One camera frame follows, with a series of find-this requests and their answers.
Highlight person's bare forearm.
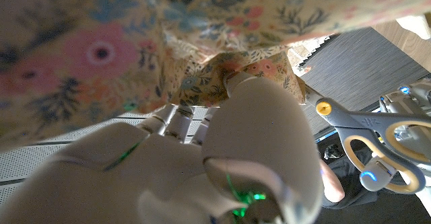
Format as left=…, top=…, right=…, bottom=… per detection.
left=319, top=159, right=346, bottom=204

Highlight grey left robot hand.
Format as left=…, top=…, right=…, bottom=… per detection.
left=358, top=81, right=431, bottom=194

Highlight grey scissors with yellow grips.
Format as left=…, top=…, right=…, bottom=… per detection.
left=304, top=84, right=431, bottom=194

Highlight person in dark clothes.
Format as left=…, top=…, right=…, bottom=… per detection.
left=319, top=145, right=381, bottom=210

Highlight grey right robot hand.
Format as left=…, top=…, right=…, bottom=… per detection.
left=0, top=71, right=325, bottom=224

